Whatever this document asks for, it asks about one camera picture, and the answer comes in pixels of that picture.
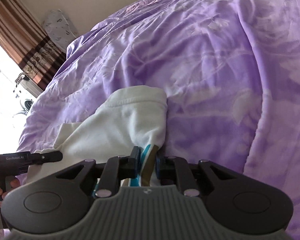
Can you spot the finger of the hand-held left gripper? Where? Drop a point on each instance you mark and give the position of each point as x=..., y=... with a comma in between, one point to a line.
x=47, y=157

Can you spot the purple floral blanket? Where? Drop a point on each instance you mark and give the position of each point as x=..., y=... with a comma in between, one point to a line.
x=202, y=67

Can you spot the white washing machine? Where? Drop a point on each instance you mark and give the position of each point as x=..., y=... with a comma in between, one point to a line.
x=27, y=103

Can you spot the brown patterned curtain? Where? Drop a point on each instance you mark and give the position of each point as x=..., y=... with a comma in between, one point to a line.
x=20, y=37

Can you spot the white printed fabric cover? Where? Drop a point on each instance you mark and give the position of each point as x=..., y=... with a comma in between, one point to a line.
x=60, y=30

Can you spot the white t-shirt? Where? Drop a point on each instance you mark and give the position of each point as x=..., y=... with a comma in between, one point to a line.
x=102, y=135

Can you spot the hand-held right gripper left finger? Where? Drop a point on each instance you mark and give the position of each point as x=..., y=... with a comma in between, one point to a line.
x=134, y=162

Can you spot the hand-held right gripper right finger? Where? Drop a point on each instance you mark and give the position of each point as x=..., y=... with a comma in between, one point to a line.
x=159, y=167

